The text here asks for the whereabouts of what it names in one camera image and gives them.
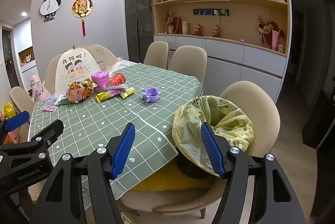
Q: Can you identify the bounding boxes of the dark green snack packet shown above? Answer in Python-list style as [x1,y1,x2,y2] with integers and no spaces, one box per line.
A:
[54,95,79,107]

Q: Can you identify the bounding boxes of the yellow seat cushion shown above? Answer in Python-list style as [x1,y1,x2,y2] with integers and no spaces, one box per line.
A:
[131,161,218,192]

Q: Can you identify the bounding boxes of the small purple toy container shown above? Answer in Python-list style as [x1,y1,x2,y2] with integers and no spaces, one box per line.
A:
[141,86,161,104]

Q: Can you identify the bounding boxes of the panda wall clock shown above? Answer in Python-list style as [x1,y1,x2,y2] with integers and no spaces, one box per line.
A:
[40,0,62,23]

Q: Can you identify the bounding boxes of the small flower bouquet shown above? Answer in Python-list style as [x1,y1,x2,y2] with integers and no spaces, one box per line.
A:
[165,12,182,35]

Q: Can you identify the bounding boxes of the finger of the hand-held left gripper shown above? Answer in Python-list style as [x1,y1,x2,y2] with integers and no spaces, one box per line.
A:
[0,110,30,144]
[0,119,64,160]

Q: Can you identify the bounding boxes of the white and wood wall cabinet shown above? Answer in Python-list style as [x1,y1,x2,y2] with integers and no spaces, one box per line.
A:
[150,0,292,109]

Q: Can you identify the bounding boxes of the beige dining chair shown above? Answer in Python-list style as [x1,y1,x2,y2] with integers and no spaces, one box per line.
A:
[167,46,208,95]
[44,55,59,94]
[143,41,169,70]
[10,86,36,120]
[120,81,280,219]

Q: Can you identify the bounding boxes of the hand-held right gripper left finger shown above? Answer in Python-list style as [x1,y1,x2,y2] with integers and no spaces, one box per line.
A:
[30,122,137,224]

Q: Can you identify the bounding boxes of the clear plastic wrappers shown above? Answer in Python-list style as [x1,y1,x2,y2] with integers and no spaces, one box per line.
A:
[47,93,61,105]

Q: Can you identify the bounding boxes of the large pink wrapped bouquet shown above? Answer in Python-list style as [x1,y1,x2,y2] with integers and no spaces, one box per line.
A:
[258,15,286,53]

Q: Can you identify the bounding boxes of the orange plastic bag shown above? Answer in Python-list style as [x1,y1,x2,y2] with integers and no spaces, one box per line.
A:
[67,81,94,102]

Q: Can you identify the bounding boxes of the pink plastic cup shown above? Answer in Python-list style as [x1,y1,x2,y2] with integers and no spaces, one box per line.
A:
[91,71,110,91]

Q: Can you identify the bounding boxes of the black power socket rail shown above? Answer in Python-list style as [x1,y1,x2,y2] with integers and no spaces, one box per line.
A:
[193,8,229,16]

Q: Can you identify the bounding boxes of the red knot wall ornament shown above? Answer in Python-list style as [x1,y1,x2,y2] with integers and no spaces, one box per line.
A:
[72,0,94,36]

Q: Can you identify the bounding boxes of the pink water bottle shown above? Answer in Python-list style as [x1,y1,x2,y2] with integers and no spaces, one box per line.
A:
[30,76,46,101]

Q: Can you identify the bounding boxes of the green checked tablecloth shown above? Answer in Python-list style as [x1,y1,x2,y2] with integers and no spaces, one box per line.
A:
[27,59,203,200]

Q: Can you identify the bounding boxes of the wall niche with ornaments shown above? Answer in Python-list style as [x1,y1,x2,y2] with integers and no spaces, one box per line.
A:
[18,46,36,68]

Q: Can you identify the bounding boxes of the red paper cup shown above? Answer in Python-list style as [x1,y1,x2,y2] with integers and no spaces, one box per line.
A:
[107,73,126,87]

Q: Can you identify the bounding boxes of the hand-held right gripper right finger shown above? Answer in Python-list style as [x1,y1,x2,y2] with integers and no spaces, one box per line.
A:
[200,121,307,224]

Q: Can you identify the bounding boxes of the charger cable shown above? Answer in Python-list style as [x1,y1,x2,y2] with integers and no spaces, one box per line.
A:
[209,15,223,37]

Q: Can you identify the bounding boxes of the yellow plastic bag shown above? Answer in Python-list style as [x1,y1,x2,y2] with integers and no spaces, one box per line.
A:
[3,102,16,118]

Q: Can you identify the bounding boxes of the cartoon print food cover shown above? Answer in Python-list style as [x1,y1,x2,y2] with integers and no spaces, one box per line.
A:
[54,44,123,95]

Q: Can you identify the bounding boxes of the dark glass door cabinet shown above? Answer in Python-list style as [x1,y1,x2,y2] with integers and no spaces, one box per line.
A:
[124,0,155,63]

